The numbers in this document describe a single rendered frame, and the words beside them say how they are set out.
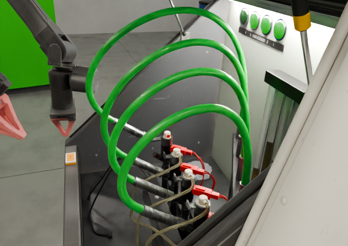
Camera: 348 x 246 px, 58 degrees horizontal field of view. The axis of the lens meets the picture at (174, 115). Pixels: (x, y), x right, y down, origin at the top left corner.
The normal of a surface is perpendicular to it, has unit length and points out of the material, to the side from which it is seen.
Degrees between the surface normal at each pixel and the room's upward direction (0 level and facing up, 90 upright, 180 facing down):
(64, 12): 90
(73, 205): 0
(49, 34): 72
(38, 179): 0
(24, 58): 90
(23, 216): 0
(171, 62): 90
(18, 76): 90
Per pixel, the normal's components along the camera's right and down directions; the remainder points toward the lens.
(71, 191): 0.04, -0.90
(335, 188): -0.92, -0.13
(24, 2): -0.07, 0.15
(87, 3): 0.34, 0.43
